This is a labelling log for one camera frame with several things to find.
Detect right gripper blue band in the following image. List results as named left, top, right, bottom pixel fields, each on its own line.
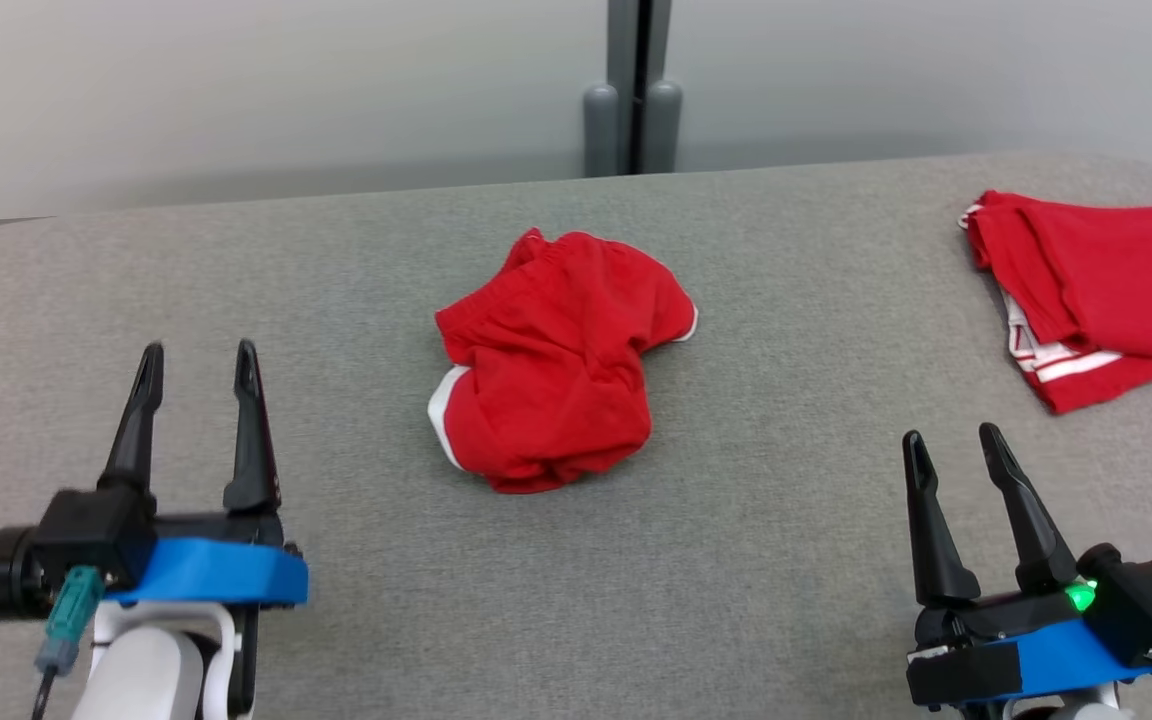
left=903, top=422, right=1152, bottom=709

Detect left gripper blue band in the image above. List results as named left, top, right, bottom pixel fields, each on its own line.
left=0, top=340, right=309, bottom=619

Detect red Bulls basketball jersey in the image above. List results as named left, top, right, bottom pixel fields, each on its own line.
left=958, top=190, right=1152, bottom=415

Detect red shorts with white trim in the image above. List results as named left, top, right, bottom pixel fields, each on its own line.
left=428, top=228, right=699, bottom=495

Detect grey cylindrical partition foot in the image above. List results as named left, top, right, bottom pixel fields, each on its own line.
left=644, top=80, right=684, bottom=176
left=583, top=83, right=622, bottom=179

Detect teal plug left camera cable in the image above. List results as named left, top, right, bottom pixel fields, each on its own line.
left=31, top=565, right=107, bottom=720

